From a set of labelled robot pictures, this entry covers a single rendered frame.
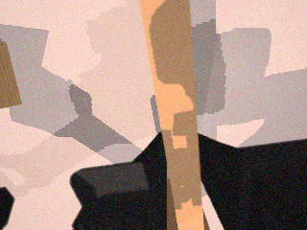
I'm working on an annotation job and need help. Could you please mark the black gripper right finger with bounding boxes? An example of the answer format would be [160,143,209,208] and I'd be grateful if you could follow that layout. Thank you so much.
[198,133,307,230]

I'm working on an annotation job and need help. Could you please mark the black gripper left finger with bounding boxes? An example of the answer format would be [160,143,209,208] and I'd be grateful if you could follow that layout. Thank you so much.
[69,132,167,230]

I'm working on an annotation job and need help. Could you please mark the long wooden rail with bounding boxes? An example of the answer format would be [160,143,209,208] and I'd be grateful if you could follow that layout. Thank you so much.
[139,0,204,230]

